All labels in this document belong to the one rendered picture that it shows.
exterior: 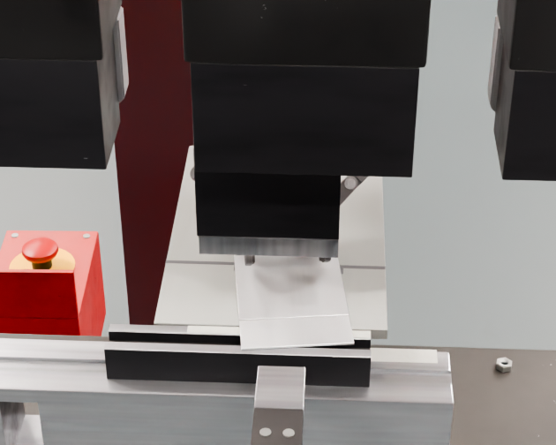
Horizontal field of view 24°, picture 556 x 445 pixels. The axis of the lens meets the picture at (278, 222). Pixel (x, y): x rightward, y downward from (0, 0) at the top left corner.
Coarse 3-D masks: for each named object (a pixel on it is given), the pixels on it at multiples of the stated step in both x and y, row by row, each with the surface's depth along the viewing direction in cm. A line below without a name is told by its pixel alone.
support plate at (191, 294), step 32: (192, 160) 118; (192, 192) 114; (352, 192) 114; (192, 224) 110; (352, 224) 110; (192, 256) 106; (224, 256) 106; (352, 256) 106; (384, 256) 106; (192, 288) 102; (224, 288) 102; (352, 288) 102; (384, 288) 102; (160, 320) 99; (192, 320) 99; (224, 320) 99; (352, 320) 99; (384, 320) 99
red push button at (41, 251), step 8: (32, 240) 141; (40, 240) 141; (48, 240) 141; (24, 248) 140; (32, 248) 139; (40, 248) 139; (48, 248) 139; (56, 248) 140; (24, 256) 139; (32, 256) 139; (40, 256) 139; (48, 256) 139; (32, 264) 141; (40, 264) 140; (48, 264) 141
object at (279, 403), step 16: (272, 368) 94; (288, 368) 94; (304, 368) 94; (256, 384) 92; (272, 384) 92; (288, 384) 92; (304, 384) 93; (256, 400) 91; (272, 400) 91; (288, 400) 91; (256, 416) 90; (272, 416) 90; (288, 416) 90; (256, 432) 88; (272, 432) 88; (288, 432) 88
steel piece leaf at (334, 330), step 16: (256, 320) 99; (272, 320) 99; (288, 320) 99; (304, 320) 99; (320, 320) 99; (336, 320) 99; (240, 336) 97; (256, 336) 97; (272, 336) 97; (288, 336) 97; (304, 336) 97; (320, 336) 97; (336, 336) 97; (352, 336) 97
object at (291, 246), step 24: (216, 192) 88; (240, 192) 88; (264, 192) 88; (288, 192) 88; (312, 192) 88; (336, 192) 88; (216, 216) 90; (240, 216) 90; (264, 216) 89; (288, 216) 89; (312, 216) 89; (336, 216) 89; (216, 240) 92; (240, 240) 92; (264, 240) 92; (288, 240) 92; (312, 240) 92; (336, 240) 91
